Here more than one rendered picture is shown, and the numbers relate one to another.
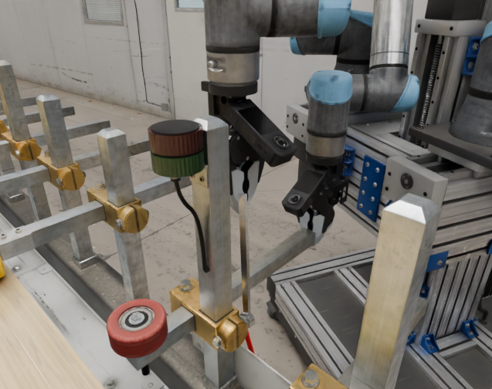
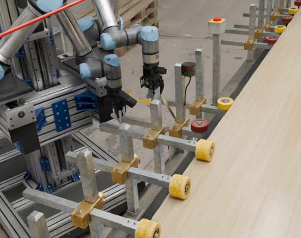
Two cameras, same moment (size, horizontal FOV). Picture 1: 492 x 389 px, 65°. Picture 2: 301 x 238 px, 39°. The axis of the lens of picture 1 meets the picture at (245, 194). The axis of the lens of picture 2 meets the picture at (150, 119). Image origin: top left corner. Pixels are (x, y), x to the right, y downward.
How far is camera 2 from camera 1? 2.11 m
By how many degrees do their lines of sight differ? 88
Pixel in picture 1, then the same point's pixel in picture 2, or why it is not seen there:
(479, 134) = (99, 59)
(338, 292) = (36, 208)
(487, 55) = (89, 35)
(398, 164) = (103, 80)
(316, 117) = (119, 72)
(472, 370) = not seen: hidden behind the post
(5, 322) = (216, 143)
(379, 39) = (85, 43)
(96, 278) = (145, 202)
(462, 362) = not seen: hidden behind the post
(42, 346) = (218, 133)
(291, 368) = not seen: outside the picture
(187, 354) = (175, 159)
